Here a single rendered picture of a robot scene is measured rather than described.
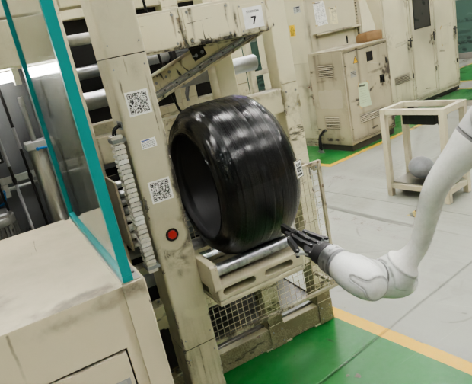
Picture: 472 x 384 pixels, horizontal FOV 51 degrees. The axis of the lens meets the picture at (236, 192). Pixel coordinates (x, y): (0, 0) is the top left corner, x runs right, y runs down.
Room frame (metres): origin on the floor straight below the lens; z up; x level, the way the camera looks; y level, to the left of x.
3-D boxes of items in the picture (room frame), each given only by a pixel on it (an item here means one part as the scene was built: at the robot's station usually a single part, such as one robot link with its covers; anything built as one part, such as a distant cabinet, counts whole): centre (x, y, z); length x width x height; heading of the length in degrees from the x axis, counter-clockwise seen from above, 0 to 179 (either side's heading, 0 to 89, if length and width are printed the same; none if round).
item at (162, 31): (2.06, 0.06, 1.71); 0.61 x 0.25 x 0.15; 115
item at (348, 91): (6.40, -1.76, 0.62); 0.91 x 0.58 x 1.25; 125
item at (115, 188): (1.99, 0.40, 1.05); 0.20 x 0.15 x 0.30; 115
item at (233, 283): (1.61, -0.01, 0.84); 0.36 x 0.09 x 0.06; 115
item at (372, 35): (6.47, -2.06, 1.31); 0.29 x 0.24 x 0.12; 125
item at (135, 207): (1.55, 0.33, 1.19); 0.05 x 0.04 x 0.48; 25
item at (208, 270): (1.67, 0.21, 0.90); 0.40 x 0.03 x 0.10; 25
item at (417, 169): (4.08, -1.68, 0.40); 0.60 x 0.35 x 0.80; 35
